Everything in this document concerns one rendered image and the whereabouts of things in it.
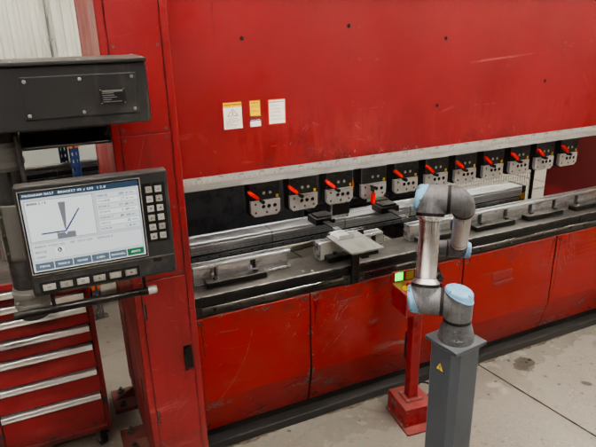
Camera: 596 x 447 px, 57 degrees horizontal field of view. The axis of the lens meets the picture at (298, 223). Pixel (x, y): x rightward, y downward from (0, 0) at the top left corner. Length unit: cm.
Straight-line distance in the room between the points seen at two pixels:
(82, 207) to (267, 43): 114
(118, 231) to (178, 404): 108
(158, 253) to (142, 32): 80
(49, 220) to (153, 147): 56
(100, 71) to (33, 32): 470
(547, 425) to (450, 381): 103
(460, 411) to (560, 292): 165
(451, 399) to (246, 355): 98
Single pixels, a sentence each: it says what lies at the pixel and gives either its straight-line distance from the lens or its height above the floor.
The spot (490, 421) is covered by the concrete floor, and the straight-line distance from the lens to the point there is 331.
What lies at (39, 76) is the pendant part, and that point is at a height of 191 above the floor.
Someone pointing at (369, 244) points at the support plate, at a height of 100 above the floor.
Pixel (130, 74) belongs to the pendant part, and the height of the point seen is 190.
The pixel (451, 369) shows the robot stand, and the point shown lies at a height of 68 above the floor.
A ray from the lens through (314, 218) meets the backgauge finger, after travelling 304.
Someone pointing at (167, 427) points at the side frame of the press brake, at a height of 32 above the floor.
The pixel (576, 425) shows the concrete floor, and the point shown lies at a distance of 344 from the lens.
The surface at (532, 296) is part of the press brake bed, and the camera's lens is 381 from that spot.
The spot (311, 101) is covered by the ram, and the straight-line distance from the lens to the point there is 262.
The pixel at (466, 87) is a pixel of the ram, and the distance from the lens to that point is 313.
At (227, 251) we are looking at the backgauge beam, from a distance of 294.
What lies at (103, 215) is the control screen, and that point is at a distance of 184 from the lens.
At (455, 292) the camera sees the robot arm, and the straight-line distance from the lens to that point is 232.
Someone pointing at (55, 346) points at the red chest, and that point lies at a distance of 285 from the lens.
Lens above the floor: 202
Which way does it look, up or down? 20 degrees down
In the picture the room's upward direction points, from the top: 1 degrees counter-clockwise
